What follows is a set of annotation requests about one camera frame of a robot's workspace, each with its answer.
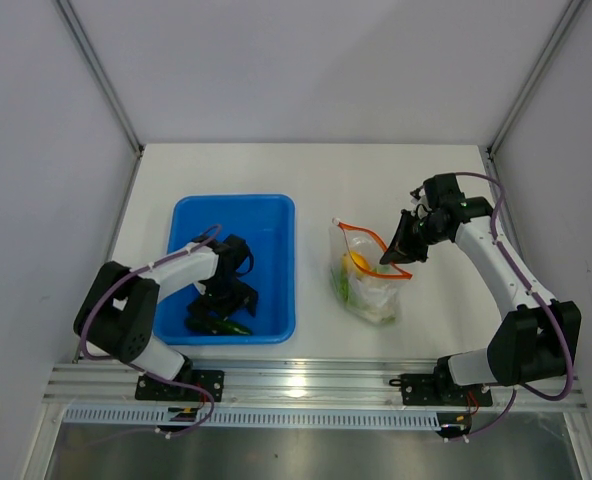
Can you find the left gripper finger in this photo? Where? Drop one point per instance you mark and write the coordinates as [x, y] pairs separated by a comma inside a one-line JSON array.
[[200, 310], [248, 300]]

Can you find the blue plastic bin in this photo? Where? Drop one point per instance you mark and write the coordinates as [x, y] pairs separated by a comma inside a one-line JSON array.
[[267, 223]]

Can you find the clear zip bag orange zipper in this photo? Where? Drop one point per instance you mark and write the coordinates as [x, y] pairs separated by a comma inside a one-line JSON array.
[[345, 237]]

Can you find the aluminium frame post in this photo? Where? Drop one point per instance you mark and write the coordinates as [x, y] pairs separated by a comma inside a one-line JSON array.
[[544, 59], [78, 32]]

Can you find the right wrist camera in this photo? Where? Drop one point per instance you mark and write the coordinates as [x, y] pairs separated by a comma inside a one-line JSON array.
[[419, 200]]

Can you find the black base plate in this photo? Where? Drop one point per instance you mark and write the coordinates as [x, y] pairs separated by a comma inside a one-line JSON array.
[[430, 390], [212, 381]]

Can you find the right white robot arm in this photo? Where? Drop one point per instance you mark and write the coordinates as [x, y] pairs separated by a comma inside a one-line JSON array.
[[534, 346]]

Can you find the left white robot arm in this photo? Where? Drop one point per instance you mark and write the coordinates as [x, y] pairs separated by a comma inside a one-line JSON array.
[[116, 318]]

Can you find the white slotted cable duct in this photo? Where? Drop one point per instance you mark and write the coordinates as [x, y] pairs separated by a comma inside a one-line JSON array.
[[251, 417]]

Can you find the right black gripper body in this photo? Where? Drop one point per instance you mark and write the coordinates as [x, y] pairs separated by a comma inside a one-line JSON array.
[[416, 243]]

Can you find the yellow orange mango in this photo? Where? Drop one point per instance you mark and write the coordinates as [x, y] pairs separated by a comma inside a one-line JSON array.
[[354, 262]]

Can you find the green grape bunch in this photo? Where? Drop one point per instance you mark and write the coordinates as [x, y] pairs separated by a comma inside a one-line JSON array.
[[342, 282]]

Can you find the right aluminium frame post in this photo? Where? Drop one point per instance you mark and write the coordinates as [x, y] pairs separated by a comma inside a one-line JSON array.
[[544, 59]]

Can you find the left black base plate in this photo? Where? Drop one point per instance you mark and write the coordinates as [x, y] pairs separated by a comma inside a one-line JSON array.
[[212, 381]]

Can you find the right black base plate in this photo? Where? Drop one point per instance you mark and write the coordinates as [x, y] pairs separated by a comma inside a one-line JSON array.
[[430, 390]]

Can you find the aluminium front rail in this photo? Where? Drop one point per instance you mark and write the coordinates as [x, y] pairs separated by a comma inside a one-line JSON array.
[[283, 383]]

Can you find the left aluminium frame post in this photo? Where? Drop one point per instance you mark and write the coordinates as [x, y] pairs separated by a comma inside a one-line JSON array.
[[78, 32]]

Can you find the dark green cucumber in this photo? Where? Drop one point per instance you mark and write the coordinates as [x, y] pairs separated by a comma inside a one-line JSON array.
[[215, 327]]

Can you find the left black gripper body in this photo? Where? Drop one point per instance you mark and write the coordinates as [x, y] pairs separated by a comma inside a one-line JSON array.
[[224, 294]]

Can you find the white cauliflower with leaves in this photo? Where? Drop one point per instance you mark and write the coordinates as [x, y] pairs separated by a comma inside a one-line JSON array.
[[377, 300]]

